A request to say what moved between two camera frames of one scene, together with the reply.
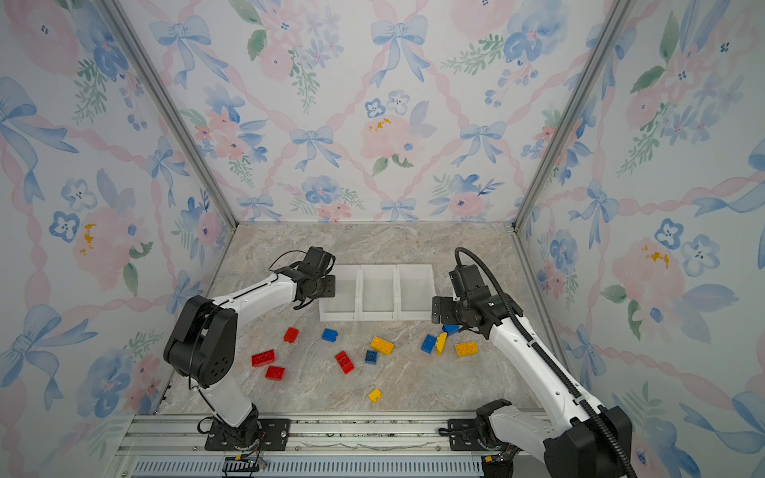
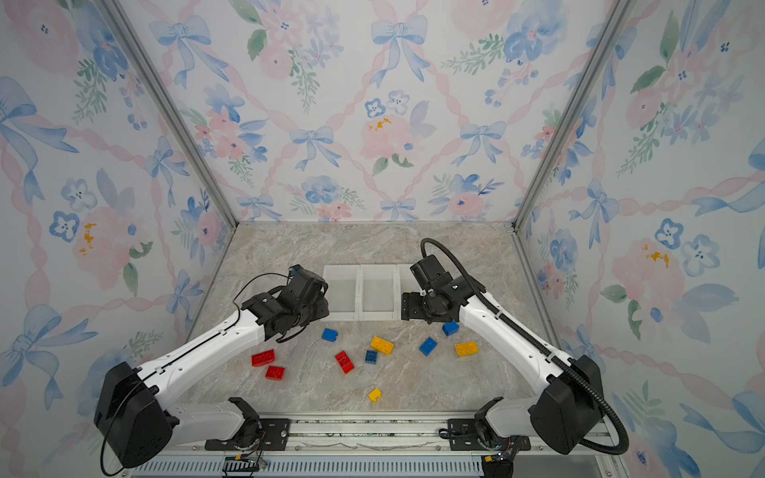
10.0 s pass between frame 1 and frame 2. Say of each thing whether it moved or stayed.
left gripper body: moved
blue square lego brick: stayed
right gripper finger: moved
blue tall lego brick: stayed
